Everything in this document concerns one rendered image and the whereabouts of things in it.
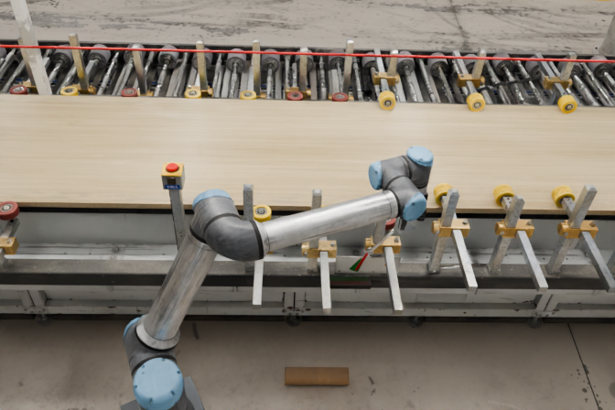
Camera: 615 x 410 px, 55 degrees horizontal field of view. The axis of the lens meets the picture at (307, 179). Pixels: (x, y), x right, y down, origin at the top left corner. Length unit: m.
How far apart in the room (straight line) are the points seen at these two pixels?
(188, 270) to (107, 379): 1.33
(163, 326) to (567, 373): 2.06
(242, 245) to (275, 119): 1.34
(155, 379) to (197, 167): 0.99
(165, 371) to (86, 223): 0.91
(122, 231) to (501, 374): 1.91
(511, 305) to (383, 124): 1.12
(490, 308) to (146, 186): 1.78
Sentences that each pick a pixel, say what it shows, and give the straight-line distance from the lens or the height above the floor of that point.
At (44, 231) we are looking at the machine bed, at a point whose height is 0.69.
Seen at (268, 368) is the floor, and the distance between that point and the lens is 2.98.
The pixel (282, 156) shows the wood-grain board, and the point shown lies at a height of 0.90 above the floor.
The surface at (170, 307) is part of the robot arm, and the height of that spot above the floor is 1.03.
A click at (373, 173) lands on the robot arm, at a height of 1.34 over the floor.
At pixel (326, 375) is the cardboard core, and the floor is 0.08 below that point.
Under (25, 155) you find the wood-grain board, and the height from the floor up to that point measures 0.90.
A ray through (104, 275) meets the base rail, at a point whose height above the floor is 0.69.
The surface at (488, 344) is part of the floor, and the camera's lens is 3.23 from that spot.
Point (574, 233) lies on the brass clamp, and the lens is 2.49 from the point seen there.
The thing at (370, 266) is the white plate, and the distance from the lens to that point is 2.41.
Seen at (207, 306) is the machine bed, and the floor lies 0.17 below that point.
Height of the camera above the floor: 2.55
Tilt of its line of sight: 41 degrees down
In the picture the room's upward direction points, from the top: 3 degrees clockwise
